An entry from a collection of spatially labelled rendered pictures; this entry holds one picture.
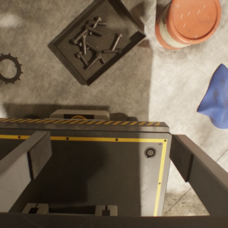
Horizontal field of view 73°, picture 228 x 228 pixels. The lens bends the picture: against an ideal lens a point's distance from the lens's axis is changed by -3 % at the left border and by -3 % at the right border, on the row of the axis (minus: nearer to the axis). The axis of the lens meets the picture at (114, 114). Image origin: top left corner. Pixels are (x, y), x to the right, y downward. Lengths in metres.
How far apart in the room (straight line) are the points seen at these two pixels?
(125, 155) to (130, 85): 0.38
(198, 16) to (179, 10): 0.07
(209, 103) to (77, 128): 0.68
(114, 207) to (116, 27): 0.76
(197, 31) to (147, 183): 0.57
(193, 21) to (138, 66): 0.29
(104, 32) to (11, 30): 0.43
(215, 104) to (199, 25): 0.41
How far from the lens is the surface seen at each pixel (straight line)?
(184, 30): 0.68
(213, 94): 0.94
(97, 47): 0.79
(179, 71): 0.87
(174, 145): 0.16
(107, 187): 0.63
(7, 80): 0.96
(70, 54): 0.83
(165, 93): 0.85
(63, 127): 0.53
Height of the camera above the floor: 0.80
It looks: 75 degrees down
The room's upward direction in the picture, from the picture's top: 178 degrees clockwise
